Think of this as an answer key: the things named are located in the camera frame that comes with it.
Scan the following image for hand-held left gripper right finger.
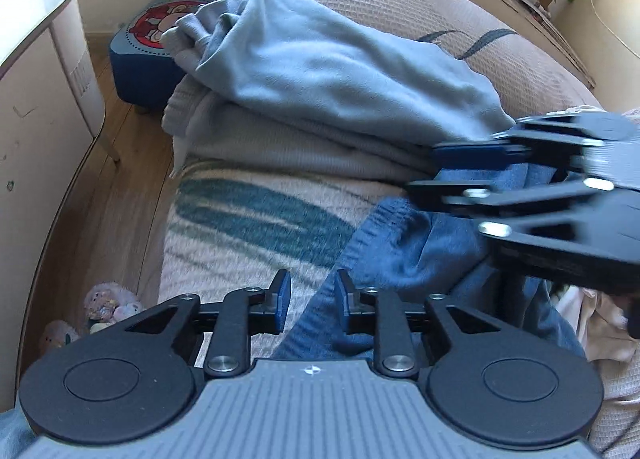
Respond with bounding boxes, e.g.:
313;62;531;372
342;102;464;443
334;269;503;381

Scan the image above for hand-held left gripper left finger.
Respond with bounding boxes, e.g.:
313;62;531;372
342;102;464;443
125;269;293;378

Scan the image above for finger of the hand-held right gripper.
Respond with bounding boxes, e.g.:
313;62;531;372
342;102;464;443
406;178;616;246
432;111;636;167

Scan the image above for blue drawstring sweatpants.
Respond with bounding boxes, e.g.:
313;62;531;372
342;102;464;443
270;159;588;362

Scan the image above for light blue garment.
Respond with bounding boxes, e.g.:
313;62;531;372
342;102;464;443
175;0;517;146

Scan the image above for pink garment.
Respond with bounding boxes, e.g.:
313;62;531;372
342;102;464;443
552;284;640;366

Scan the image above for beige teal patterned bed blanket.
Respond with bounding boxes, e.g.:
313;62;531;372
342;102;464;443
159;0;640;459

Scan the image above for pink plush toy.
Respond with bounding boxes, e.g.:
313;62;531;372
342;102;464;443
82;281;144;336

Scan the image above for pale plush toy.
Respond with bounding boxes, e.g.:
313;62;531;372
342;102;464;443
39;320;82;359

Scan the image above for blue cartoon print stool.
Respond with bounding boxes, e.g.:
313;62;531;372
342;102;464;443
109;0;213;116

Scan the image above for white cabinet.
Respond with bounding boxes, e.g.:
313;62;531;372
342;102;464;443
0;0;123;380

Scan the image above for white cable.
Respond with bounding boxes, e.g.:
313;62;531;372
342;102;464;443
590;0;640;58

